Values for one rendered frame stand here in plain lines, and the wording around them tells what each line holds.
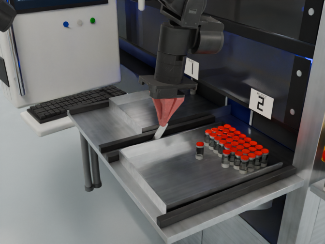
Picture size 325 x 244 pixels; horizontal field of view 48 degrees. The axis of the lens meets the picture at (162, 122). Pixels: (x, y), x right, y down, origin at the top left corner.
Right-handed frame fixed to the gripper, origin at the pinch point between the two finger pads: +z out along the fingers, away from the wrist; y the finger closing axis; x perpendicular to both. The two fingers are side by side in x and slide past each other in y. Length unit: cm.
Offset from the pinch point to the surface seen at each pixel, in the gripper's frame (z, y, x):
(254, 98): 0.7, 35.4, 9.7
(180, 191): 19.3, 8.2, 0.4
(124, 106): 18, 17, 51
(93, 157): 67, 27, 101
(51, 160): 106, 24, 171
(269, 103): -0.1, 35.3, 3.9
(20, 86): 19, -13, 80
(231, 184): 15.4, 18.0, -5.9
